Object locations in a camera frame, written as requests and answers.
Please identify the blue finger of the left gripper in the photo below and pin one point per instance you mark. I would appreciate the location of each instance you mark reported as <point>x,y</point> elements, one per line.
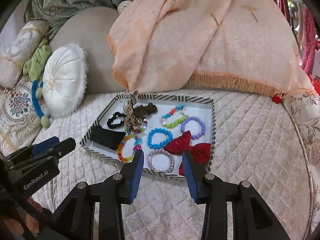
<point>61,149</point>
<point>40,148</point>

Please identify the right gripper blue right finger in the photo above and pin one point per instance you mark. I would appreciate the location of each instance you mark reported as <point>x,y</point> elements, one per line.
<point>194,174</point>

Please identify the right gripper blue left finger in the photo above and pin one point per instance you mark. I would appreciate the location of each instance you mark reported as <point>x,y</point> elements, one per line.
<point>131,175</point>

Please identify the leopard print hair bow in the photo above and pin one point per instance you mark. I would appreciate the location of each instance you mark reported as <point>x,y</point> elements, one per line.
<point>131,122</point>

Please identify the black scrunchie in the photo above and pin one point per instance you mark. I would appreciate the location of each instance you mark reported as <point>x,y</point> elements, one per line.
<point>116,120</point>

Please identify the brown scrunchie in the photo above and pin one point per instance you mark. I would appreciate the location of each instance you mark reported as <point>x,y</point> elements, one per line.
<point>142,111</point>

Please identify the operator hand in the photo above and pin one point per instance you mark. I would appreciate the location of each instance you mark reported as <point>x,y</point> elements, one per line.
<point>32,224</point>

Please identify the floral embroidered cushion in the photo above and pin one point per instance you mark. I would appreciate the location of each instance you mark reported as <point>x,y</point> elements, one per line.
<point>20,124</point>

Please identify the red velvet bow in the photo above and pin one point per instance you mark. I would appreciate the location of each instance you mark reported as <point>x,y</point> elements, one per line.
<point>200,152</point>

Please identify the black velvet pouch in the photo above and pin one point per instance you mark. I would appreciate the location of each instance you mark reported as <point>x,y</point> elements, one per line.
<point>106,137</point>

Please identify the round white satin cushion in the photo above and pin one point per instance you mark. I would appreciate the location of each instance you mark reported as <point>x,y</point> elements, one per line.
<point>64,80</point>

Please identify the quilted beige bedspread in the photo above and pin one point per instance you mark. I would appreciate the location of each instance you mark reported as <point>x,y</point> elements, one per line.
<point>255,141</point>

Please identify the green and blue plush toy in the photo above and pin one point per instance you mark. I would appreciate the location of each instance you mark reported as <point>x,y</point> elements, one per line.
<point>34,67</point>

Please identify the cream bolster pillow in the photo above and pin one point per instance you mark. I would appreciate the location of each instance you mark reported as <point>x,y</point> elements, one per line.
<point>12,61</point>

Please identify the small red object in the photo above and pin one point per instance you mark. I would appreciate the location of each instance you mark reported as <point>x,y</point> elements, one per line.
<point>278,98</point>

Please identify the beige bed headboard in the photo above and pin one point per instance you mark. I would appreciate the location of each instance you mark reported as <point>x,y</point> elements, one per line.
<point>89,29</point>

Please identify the floral bed skirt fabric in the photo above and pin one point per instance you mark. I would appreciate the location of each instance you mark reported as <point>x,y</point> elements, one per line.
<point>303,110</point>

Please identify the peach fringed blanket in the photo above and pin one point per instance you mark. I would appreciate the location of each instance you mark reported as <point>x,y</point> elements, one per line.
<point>248,45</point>

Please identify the hanging red clothes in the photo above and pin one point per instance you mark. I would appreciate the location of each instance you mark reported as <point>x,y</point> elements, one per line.
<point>305,30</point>

